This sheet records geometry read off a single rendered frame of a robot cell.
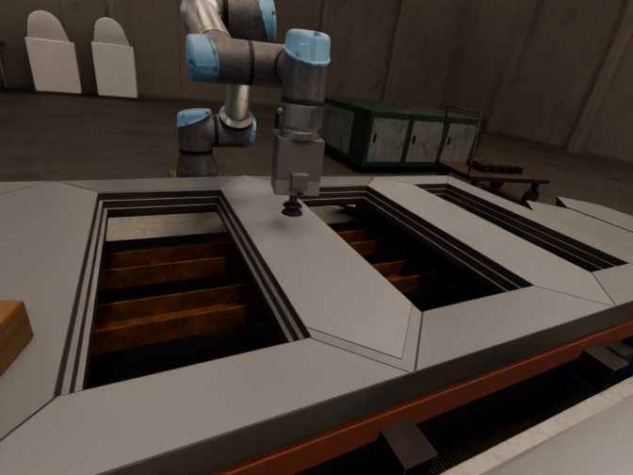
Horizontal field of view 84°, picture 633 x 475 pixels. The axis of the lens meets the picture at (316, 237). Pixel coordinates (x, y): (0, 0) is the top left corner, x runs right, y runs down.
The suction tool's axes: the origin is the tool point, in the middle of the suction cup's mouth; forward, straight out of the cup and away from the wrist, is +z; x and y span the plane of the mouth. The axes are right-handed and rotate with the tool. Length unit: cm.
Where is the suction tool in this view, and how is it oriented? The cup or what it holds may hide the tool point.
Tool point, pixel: (291, 212)
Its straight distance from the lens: 70.6
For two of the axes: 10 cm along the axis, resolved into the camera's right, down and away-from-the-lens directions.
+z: -1.2, 8.9, 4.3
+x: -2.4, -4.5, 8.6
